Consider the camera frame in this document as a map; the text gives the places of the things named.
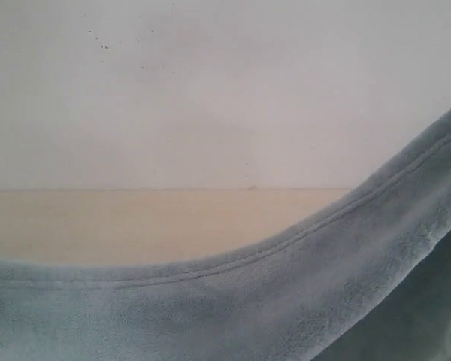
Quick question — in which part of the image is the light blue fluffy towel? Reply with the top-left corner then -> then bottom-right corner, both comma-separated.
0,109 -> 451,360

